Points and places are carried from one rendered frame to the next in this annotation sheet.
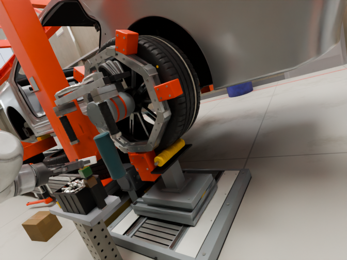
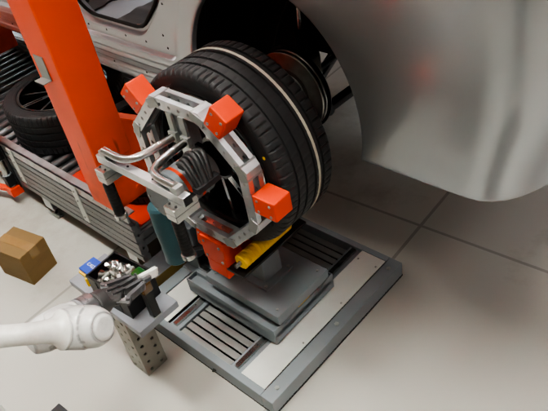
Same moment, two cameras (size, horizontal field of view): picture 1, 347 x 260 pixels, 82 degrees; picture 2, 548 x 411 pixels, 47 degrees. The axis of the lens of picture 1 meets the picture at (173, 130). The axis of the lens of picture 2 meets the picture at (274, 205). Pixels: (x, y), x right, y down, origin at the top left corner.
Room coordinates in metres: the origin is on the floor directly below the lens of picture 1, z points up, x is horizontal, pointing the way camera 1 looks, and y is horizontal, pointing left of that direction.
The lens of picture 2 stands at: (-0.55, -0.31, 2.04)
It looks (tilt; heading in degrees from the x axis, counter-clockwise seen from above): 39 degrees down; 10
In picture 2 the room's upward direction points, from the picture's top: 11 degrees counter-clockwise
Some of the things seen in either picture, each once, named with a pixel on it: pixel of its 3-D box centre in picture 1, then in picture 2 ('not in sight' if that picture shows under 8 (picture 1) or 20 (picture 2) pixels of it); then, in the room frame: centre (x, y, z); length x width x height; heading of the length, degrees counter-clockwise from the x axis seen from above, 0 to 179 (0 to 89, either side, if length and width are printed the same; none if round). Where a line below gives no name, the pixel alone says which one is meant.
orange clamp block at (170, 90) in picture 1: (168, 90); (271, 202); (0.90, -0.04, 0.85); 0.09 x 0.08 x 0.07; 51
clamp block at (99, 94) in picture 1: (104, 93); (182, 205); (0.82, 0.21, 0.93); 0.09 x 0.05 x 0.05; 141
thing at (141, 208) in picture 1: (174, 196); (258, 281); (1.26, 0.15, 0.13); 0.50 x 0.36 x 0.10; 51
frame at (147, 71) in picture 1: (122, 104); (199, 170); (1.09, 0.21, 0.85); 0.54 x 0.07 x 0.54; 51
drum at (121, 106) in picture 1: (112, 108); (183, 183); (1.03, 0.26, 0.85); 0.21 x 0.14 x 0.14; 141
